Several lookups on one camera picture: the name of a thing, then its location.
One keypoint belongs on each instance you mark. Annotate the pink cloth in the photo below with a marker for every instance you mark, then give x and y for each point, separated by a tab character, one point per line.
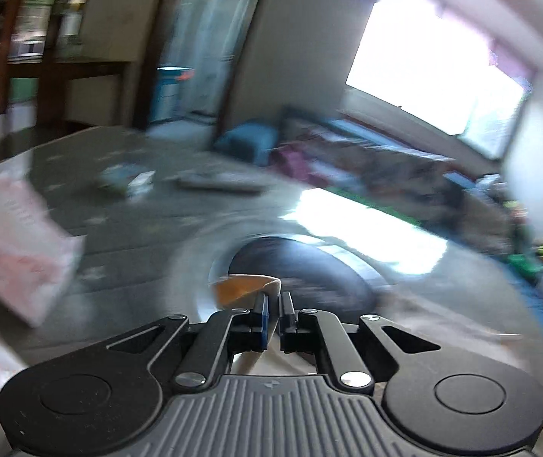
295	162

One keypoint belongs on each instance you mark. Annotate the blue cabinet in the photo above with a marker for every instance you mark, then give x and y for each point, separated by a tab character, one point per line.
172	93

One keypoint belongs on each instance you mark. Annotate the dark wooden display cabinet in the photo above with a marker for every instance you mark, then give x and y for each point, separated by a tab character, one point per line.
47	81

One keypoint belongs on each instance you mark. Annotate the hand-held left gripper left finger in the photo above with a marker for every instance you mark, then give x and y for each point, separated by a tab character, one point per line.
263	316

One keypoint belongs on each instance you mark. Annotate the blue sofa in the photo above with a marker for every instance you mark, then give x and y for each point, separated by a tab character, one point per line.
247	140

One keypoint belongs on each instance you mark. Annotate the green bowl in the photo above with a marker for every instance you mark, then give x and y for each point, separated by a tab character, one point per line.
524	263

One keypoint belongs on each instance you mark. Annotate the cream garment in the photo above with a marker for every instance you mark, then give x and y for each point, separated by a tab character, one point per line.
242	288

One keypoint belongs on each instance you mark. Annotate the pink white plastic bag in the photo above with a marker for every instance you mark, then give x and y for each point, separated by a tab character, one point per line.
19	247

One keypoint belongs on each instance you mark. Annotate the window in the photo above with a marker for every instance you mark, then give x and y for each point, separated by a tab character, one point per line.
423	66

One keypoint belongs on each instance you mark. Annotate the grey remote control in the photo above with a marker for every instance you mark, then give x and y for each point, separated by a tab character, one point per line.
219	182

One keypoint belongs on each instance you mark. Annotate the small white blue box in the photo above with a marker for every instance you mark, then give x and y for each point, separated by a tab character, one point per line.
126	181

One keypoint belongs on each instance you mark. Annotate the dark wooden door frame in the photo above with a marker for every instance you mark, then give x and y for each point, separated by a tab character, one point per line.
142	90

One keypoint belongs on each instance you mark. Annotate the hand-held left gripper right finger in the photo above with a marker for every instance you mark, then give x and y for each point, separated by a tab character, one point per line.
285	316

